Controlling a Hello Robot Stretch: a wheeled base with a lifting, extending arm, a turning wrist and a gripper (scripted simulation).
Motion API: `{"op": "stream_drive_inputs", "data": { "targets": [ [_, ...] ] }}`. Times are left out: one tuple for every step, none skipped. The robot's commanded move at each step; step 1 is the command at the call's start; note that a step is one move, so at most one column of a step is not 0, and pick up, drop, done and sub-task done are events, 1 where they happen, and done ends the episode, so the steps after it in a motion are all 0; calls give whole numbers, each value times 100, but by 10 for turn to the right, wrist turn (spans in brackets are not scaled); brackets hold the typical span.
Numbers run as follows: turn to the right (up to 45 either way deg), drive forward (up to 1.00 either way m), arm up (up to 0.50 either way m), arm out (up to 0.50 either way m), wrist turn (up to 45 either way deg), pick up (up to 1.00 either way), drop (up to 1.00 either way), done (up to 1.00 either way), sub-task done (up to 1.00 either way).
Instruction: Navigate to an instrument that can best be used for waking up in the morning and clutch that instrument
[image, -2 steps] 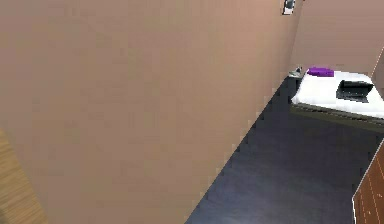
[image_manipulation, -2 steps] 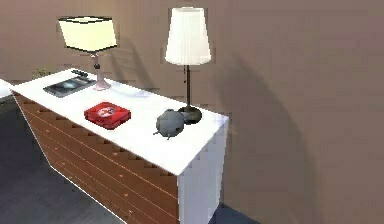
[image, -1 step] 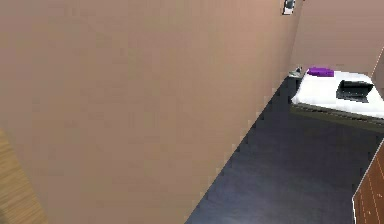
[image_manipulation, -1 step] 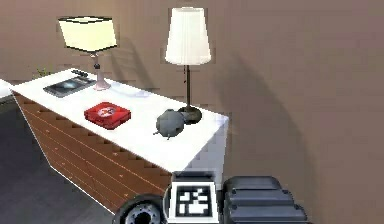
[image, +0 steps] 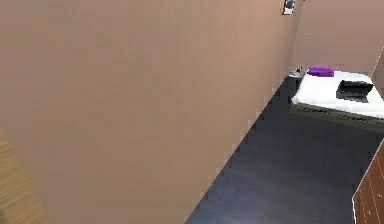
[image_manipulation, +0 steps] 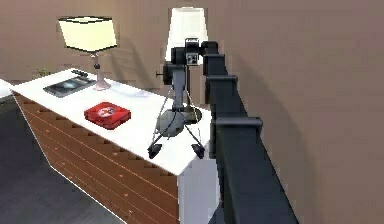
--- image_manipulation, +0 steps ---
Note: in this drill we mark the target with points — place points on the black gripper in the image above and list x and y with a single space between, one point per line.
178 90

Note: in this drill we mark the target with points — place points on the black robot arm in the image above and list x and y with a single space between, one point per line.
240 166

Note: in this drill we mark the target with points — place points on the white-topped brown chest of drawers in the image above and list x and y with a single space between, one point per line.
133 173

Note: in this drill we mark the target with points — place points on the red square alarm clock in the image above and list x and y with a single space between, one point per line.
107 115

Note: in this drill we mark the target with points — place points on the white shade black table lamp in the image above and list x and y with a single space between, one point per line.
185 26

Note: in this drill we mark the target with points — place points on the black remote control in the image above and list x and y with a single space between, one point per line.
80 73

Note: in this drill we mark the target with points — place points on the cream square shade table lamp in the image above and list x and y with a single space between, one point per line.
88 33

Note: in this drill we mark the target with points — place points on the green house plant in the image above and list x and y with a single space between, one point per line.
42 72

